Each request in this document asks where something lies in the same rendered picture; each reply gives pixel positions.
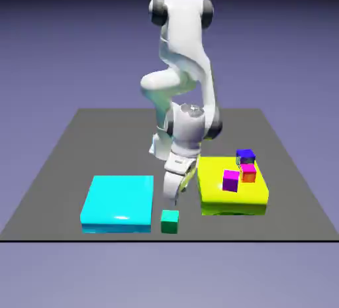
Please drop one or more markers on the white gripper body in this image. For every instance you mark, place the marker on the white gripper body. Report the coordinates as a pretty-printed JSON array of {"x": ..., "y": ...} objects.
[{"x": 170, "y": 184}]

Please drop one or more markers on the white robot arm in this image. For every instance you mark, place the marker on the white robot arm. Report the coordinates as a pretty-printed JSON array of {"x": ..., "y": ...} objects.
[{"x": 185, "y": 48}]

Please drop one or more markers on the small green cube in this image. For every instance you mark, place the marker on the small green cube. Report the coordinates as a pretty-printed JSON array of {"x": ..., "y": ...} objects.
[{"x": 169, "y": 222}]

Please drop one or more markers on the small purple cube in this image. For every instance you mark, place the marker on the small purple cube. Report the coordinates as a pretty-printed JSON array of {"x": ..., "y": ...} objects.
[{"x": 230, "y": 180}]

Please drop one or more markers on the small pink cube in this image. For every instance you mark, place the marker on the small pink cube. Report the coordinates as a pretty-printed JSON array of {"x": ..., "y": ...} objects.
[{"x": 249, "y": 174}]

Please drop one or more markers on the small blue cube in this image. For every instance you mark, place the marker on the small blue cube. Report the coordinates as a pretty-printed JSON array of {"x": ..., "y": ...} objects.
[{"x": 246, "y": 155}]

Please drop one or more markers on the large cyan box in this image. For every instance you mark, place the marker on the large cyan box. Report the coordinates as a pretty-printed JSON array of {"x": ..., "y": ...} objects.
[{"x": 119, "y": 202}]

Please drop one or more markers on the large yellow box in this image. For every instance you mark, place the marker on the large yellow box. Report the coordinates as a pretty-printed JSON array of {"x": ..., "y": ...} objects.
[{"x": 249, "y": 199}]

